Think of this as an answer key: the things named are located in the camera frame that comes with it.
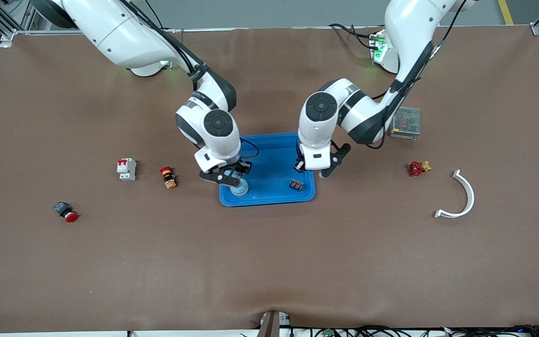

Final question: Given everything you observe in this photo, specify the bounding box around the blue plastic tray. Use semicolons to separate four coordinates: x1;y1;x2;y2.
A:
219;132;316;207

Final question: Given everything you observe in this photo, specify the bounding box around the metal mesh power supply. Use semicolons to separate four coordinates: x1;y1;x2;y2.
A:
391;107;421;140

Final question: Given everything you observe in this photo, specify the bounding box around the white red circuit breaker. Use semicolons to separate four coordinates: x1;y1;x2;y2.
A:
117;158;138;182

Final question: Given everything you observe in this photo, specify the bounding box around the brown table mat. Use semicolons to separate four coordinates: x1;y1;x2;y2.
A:
0;26;539;334

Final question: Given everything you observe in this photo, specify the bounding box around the white curved pipe clamp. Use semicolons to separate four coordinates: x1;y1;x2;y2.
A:
433;169;475;219

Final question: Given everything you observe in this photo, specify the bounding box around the red mushroom push button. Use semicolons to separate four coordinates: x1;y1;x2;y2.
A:
53;201;80;223

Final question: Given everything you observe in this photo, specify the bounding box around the orange red emergency stop switch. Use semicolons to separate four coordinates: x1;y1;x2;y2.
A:
160;166;177;190

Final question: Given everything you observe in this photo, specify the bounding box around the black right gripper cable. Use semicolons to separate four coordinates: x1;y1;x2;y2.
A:
124;0;259;162

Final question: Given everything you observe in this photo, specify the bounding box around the black arm base cable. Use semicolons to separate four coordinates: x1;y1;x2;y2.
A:
144;0;165;29
329;22;382;51

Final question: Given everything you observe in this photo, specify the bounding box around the brown camera mount bracket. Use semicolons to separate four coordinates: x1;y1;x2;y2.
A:
256;310;292;337

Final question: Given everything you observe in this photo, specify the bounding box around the black cable bundle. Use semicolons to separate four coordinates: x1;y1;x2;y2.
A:
293;324;539;337

